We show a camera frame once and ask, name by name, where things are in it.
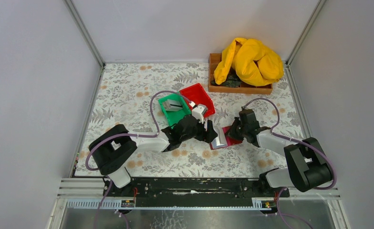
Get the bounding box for card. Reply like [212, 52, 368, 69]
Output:
[211, 127, 228, 149]

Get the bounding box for red leather card holder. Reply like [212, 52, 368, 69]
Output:
[210, 126, 243, 150]

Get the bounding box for green plastic bin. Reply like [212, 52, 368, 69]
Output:
[159, 94, 191, 126]

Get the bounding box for red plastic bin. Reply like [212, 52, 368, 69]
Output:
[180, 83, 215, 118]

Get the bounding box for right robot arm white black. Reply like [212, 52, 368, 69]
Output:
[226, 109, 336, 192]

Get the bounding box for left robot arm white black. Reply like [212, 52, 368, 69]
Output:
[87, 114, 218, 188]

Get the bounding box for silver cards in green bin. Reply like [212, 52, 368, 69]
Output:
[163, 99, 183, 112]

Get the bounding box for dark green item in tray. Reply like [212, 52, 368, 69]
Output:
[210, 72, 242, 88]

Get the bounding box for yellow cloth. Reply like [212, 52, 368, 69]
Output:
[214, 38, 284, 87]

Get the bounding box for floral table mat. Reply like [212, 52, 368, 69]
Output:
[74, 63, 306, 177]

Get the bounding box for wooden tray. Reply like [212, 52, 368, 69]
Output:
[208, 53, 273, 95]

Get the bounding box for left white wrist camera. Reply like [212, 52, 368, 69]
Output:
[189, 101, 208, 124]

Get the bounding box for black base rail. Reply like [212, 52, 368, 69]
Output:
[103, 177, 290, 208]

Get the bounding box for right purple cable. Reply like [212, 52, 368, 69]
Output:
[241, 98, 338, 229]

